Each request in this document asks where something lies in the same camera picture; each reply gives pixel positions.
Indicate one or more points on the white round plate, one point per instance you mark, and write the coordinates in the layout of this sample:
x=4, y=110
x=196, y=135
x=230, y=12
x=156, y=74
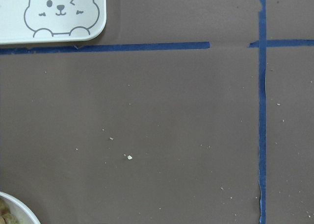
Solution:
x=17, y=208

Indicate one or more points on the bread slice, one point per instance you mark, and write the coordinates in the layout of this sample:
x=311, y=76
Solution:
x=5, y=215

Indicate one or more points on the cream bear tray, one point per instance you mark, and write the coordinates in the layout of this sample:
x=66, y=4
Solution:
x=49, y=21

